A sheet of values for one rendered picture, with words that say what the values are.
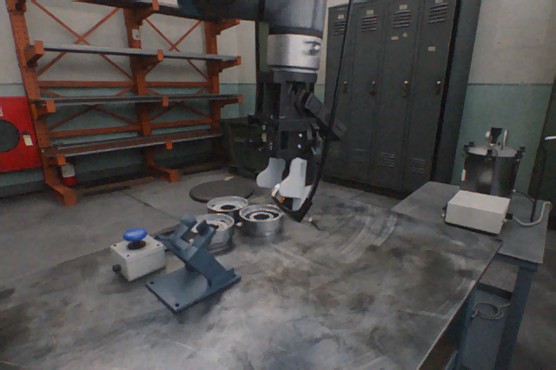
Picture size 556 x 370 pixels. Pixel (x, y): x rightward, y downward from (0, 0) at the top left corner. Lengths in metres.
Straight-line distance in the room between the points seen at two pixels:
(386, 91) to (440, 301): 2.98
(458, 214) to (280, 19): 0.92
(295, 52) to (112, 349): 0.45
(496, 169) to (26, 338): 1.34
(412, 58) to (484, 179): 2.13
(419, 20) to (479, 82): 0.84
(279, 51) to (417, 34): 2.97
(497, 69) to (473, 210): 2.61
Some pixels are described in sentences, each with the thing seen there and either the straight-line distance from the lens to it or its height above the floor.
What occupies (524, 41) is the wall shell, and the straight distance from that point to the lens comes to 3.69.
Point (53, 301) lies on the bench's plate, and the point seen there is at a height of 0.80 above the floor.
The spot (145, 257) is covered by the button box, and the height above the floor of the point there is 0.83.
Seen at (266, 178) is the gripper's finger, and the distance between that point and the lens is 0.53.
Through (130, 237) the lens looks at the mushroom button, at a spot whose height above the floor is 0.87.
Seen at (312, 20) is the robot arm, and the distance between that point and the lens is 0.47.
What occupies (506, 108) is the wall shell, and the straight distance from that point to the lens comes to 3.68.
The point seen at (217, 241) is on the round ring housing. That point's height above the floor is 0.82.
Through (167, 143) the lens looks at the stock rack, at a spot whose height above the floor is 0.46.
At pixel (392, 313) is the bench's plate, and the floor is 0.80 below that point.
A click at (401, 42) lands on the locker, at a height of 1.48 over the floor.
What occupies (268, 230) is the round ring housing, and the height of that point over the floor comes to 0.82.
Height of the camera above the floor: 1.13
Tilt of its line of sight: 17 degrees down
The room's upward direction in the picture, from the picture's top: straight up
